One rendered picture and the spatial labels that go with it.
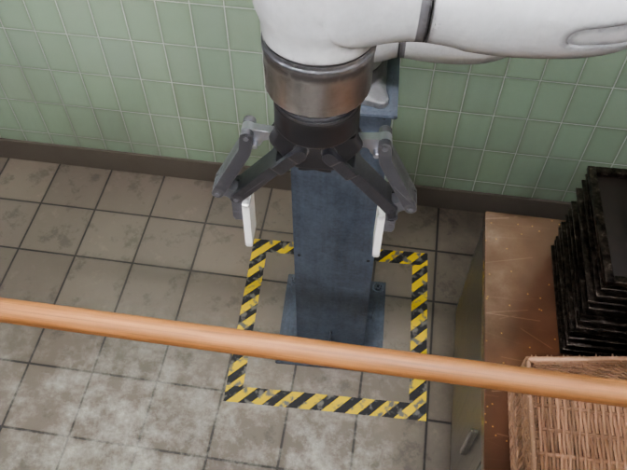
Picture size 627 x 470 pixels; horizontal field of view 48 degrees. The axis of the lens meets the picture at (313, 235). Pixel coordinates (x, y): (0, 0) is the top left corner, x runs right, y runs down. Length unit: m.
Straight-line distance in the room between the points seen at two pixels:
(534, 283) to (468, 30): 1.22
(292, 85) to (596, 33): 0.22
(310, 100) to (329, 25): 0.08
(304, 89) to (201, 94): 1.75
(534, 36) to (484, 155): 1.83
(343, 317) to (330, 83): 1.48
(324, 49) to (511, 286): 1.20
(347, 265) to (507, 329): 0.43
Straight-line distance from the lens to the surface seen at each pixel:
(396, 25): 0.49
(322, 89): 0.54
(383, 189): 0.68
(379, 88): 1.37
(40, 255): 2.52
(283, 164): 0.64
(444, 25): 0.49
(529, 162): 2.35
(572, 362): 1.40
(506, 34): 0.49
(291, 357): 0.82
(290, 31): 0.51
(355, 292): 1.86
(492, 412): 1.50
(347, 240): 1.67
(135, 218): 2.51
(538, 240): 1.75
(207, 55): 2.17
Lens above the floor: 1.93
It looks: 54 degrees down
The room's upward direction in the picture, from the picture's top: straight up
